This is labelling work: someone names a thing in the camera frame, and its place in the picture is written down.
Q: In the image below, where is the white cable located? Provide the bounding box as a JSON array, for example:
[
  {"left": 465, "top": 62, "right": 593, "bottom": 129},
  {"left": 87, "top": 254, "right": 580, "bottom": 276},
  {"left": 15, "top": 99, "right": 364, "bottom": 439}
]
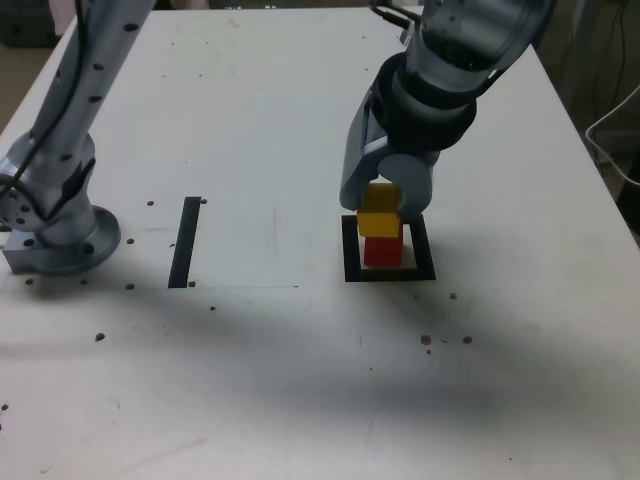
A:
[{"left": 584, "top": 84, "right": 640, "bottom": 187}]

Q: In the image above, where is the red cube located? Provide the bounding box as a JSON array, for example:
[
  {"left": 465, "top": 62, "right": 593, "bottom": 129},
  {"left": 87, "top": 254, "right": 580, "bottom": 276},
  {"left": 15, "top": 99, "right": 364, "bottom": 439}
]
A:
[{"left": 363, "top": 235, "right": 403, "bottom": 268}]

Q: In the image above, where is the black tape strip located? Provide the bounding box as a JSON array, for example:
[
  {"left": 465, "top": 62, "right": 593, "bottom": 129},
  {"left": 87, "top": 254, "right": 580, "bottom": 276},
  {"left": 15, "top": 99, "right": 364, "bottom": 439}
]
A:
[{"left": 167, "top": 196, "right": 202, "bottom": 290}]

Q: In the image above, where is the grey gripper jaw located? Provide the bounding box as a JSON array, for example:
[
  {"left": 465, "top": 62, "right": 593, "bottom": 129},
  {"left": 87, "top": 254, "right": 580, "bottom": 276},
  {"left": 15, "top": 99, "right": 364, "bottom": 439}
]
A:
[
  {"left": 376, "top": 151, "right": 435, "bottom": 215},
  {"left": 338, "top": 83, "right": 390, "bottom": 212}
]

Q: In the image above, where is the yellow cube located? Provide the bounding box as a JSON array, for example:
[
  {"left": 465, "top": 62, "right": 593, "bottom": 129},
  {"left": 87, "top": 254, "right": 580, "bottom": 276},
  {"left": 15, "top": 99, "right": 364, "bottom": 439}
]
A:
[{"left": 356, "top": 183, "right": 404, "bottom": 239}]

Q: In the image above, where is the dark background crate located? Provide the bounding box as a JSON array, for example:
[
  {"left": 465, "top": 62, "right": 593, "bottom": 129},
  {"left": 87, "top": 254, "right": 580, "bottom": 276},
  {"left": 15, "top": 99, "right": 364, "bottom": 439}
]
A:
[{"left": 0, "top": 0, "right": 66, "bottom": 49}]

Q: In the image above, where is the black tape square outline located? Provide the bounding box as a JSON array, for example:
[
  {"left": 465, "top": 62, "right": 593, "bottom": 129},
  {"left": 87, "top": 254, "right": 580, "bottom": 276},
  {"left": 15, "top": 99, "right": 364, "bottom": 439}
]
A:
[{"left": 341, "top": 213, "right": 437, "bottom": 284}]

